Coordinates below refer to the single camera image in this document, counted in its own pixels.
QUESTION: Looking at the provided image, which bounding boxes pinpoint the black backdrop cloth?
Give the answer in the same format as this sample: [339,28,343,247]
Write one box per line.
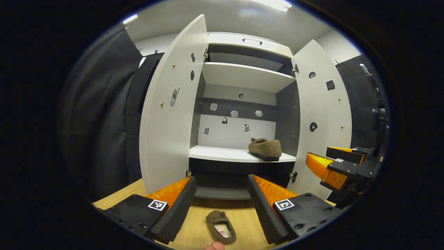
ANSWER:
[57,28,390,203]

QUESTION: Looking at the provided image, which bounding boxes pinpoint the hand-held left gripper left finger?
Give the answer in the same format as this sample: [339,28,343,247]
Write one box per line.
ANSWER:
[104,176,197,245]

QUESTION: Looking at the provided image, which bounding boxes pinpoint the white shoe cabinet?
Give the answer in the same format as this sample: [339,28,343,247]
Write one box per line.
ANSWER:
[186,32,300,201]

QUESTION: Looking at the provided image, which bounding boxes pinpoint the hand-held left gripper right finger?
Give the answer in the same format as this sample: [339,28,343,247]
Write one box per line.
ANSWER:
[247,174,342,245]

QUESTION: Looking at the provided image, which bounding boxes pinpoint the brown fuzzy shoe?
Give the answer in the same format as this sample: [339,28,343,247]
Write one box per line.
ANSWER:
[205,210,237,245]
[248,137,282,162]

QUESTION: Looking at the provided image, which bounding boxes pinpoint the white shoe cabinet door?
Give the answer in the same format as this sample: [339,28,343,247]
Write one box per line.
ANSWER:
[287,39,352,201]
[139,14,208,195]

